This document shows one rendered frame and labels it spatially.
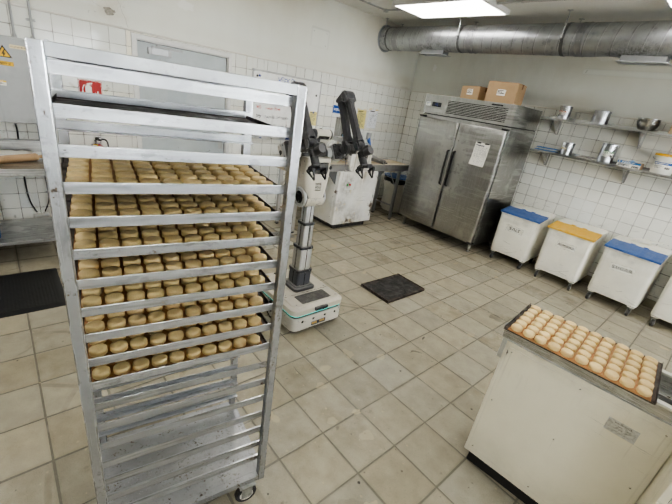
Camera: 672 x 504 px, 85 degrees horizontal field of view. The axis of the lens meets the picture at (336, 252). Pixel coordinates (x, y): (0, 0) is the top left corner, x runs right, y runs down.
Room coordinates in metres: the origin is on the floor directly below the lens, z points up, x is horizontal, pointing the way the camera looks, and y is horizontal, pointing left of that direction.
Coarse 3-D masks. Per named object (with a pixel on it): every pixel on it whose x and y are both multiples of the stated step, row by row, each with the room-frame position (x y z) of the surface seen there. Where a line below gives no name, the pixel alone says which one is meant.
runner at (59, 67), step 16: (48, 64) 0.84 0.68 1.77; (64, 64) 0.86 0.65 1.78; (80, 64) 0.87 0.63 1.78; (112, 80) 0.91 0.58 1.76; (128, 80) 0.93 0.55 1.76; (144, 80) 0.95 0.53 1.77; (160, 80) 0.97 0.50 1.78; (176, 80) 0.99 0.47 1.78; (224, 96) 1.06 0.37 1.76; (240, 96) 1.08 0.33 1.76; (256, 96) 1.11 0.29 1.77; (272, 96) 1.13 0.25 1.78; (288, 96) 1.16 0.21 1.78
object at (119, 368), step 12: (240, 336) 1.21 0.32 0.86; (252, 336) 1.20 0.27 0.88; (192, 348) 1.07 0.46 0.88; (204, 348) 1.08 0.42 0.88; (216, 348) 1.12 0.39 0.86; (228, 348) 1.11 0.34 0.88; (240, 348) 1.14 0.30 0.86; (132, 360) 0.99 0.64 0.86; (144, 360) 0.97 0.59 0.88; (156, 360) 0.98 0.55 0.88; (168, 360) 1.01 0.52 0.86; (180, 360) 1.02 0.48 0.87; (96, 372) 0.89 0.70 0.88; (108, 372) 0.90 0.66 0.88; (120, 372) 0.91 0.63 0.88; (132, 372) 0.93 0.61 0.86
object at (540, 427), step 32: (512, 352) 1.53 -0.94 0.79; (512, 384) 1.49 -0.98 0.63; (544, 384) 1.41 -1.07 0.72; (576, 384) 1.34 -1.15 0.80; (480, 416) 1.54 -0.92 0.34; (512, 416) 1.45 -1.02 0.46; (544, 416) 1.38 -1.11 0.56; (576, 416) 1.31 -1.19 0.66; (608, 416) 1.25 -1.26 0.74; (640, 416) 1.19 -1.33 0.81; (480, 448) 1.50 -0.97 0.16; (512, 448) 1.42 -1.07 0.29; (544, 448) 1.34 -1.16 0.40; (576, 448) 1.27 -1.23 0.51; (608, 448) 1.21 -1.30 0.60; (640, 448) 1.16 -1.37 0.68; (512, 480) 1.38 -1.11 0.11; (544, 480) 1.30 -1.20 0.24; (576, 480) 1.23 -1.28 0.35; (608, 480) 1.18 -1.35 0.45; (640, 480) 1.12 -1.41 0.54
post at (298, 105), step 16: (304, 96) 1.16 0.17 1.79; (304, 112) 1.16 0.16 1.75; (288, 144) 1.17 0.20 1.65; (288, 160) 1.16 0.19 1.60; (288, 176) 1.15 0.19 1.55; (288, 192) 1.15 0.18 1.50; (288, 208) 1.15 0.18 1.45; (288, 224) 1.16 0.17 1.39; (288, 240) 1.16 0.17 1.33; (272, 320) 1.16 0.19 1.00; (272, 336) 1.15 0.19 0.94; (272, 352) 1.15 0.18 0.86; (272, 368) 1.15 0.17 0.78; (272, 384) 1.16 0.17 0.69
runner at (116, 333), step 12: (216, 312) 1.06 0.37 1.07; (228, 312) 1.08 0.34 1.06; (240, 312) 1.10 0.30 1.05; (252, 312) 1.13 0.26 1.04; (144, 324) 0.93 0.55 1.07; (156, 324) 0.95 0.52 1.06; (168, 324) 0.97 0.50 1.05; (180, 324) 0.99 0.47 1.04; (96, 336) 0.86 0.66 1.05; (108, 336) 0.87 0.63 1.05; (120, 336) 0.89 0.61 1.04
